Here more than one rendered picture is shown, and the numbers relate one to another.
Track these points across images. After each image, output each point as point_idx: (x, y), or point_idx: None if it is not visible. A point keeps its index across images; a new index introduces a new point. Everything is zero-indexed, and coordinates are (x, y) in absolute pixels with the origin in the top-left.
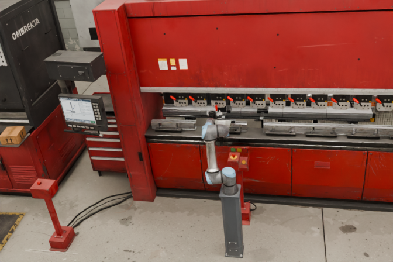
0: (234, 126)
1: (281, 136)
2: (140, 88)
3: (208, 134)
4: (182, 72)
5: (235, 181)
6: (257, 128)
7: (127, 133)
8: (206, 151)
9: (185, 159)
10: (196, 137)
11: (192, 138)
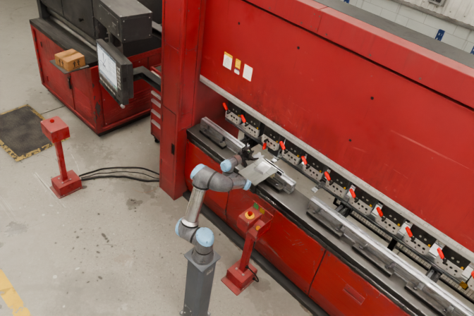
0: (278, 178)
1: (321, 226)
2: (199, 75)
3: (197, 179)
4: (243, 82)
5: (207, 252)
6: (305, 197)
7: (166, 117)
8: None
9: None
10: None
11: None
